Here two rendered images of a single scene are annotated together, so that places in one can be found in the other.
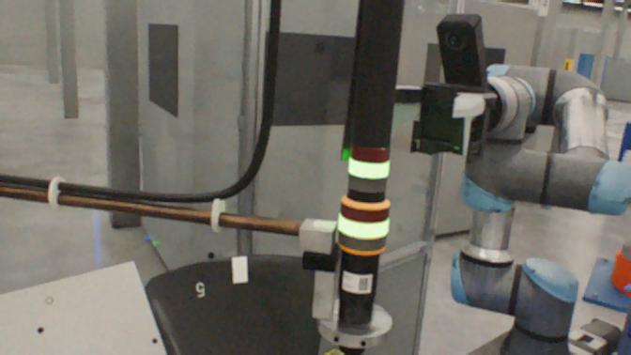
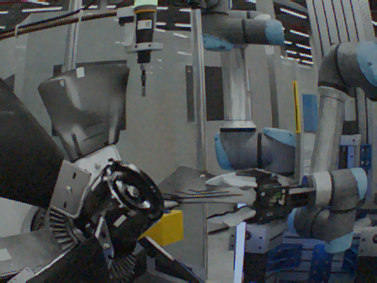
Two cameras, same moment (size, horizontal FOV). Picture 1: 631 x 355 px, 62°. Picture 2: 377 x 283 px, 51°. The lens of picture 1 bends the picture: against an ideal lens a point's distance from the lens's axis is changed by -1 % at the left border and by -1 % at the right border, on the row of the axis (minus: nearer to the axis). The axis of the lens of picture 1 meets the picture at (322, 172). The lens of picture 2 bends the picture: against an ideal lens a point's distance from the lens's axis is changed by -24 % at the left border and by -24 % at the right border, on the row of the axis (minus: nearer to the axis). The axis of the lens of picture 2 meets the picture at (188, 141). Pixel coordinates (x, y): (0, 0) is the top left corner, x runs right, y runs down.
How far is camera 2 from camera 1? 0.56 m
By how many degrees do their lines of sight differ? 14
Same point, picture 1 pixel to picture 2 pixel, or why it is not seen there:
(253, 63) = (71, 34)
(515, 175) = (227, 26)
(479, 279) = (235, 142)
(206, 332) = (66, 99)
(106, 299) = not seen: hidden behind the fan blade
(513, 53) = (254, 72)
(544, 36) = (276, 67)
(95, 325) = not seen: hidden behind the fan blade
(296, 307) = (110, 82)
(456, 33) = not seen: outside the picture
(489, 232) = (236, 108)
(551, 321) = (283, 161)
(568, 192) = (255, 32)
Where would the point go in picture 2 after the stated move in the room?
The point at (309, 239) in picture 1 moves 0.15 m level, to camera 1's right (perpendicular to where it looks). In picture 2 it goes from (121, 11) to (199, 8)
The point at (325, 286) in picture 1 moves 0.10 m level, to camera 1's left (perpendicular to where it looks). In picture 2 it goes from (129, 29) to (79, 36)
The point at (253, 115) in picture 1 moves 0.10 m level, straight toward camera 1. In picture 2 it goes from (70, 64) to (71, 61)
